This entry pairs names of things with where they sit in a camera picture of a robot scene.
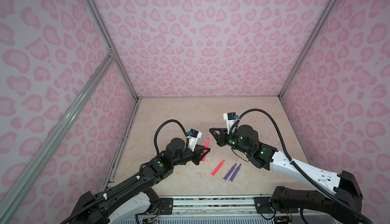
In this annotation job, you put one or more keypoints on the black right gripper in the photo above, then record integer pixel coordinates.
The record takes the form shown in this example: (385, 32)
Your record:
(221, 138)

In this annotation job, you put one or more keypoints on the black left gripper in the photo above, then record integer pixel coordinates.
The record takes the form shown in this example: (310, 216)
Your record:
(199, 149)

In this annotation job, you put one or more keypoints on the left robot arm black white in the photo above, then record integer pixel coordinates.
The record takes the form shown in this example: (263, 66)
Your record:
(97, 209)

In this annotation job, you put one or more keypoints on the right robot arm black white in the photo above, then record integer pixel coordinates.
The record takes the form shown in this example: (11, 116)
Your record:
(338, 195)

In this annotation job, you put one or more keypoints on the purple marker pen left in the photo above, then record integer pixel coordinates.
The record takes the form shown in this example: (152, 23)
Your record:
(229, 172)

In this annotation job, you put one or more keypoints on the purple marker pen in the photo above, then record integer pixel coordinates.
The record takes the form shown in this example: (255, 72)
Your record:
(235, 173)
(229, 172)

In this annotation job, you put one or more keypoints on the purple marker pen right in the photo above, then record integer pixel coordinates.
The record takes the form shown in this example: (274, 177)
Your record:
(235, 173)

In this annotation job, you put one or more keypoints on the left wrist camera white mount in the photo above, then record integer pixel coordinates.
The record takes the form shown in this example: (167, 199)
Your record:
(192, 138)

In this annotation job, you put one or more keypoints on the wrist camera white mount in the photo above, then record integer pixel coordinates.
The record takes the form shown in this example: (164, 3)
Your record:
(232, 120)
(192, 138)

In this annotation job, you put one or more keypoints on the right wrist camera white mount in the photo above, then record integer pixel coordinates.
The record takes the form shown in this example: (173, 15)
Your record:
(232, 120)

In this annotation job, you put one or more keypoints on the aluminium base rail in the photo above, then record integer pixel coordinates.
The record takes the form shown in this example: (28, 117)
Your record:
(245, 209)

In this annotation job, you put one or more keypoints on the aluminium diagonal frame bar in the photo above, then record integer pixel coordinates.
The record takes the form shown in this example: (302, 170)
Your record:
(27, 179)

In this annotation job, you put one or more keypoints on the aluminium corner frame post left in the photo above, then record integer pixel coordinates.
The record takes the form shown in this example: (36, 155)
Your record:
(98, 19)

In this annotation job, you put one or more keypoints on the aluminium corner frame post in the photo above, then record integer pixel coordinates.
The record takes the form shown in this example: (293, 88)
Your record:
(319, 24)
(98, 19)

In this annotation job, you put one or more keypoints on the aluminium corner frame post right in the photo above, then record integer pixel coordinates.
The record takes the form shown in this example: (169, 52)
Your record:
(319, 24)

